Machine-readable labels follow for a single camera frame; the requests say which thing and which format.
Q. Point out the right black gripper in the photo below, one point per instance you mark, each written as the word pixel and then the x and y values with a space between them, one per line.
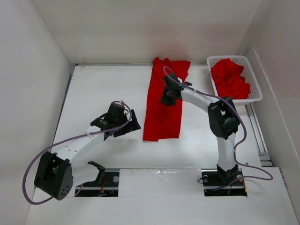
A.
pixel 165 100

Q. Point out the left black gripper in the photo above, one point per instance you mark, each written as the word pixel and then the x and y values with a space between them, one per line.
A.
pixel 133 126

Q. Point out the red t shirt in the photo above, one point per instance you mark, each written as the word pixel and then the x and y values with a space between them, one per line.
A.
pixel 162 121

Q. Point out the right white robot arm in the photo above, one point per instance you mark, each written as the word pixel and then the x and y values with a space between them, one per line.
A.
pixel 223 120

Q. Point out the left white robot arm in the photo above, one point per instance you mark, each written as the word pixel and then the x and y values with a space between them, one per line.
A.
pixel 57 173

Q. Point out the red shirts pile in basket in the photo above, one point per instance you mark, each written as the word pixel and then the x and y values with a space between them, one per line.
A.
pixel 227 78

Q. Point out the white plastic basket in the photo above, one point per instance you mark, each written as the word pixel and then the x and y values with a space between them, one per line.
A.
pixel 248 74

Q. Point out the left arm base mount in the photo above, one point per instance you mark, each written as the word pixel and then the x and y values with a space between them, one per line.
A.
pixel 94 180

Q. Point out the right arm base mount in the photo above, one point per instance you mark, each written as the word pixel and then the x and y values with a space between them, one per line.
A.
pixel 213 187

